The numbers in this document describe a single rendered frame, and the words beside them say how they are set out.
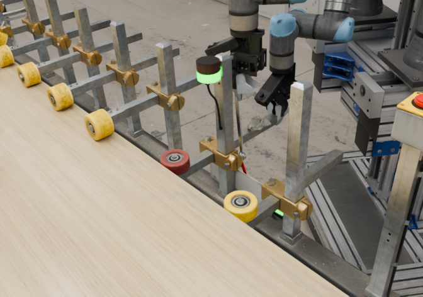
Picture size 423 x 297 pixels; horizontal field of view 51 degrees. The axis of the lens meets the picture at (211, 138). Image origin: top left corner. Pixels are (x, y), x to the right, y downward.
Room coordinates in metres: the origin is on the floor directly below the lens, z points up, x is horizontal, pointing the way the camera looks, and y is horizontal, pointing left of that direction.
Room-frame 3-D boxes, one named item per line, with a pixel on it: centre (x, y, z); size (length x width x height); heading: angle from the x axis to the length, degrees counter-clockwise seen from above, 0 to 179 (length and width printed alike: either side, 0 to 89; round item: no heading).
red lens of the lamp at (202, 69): (1.00, 0.00, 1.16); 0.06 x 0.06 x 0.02
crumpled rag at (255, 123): (1.17, -0.15, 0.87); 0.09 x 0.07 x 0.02; 131
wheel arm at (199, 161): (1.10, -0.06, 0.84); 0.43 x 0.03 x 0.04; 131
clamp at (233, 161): (1.04, -0.02, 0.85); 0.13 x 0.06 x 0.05; 41
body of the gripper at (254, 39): (1.09, -0.11, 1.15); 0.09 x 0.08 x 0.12; 61
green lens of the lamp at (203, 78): (1.00, 0.00, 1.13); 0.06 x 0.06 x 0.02
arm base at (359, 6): (1.68, -0.62, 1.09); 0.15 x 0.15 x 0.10
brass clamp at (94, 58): (1.62, 0.46, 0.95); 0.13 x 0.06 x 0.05; 41
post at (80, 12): (1.60, 0.45, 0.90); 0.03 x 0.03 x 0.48; 41
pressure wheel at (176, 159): (0.96, 0.10, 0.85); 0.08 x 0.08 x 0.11
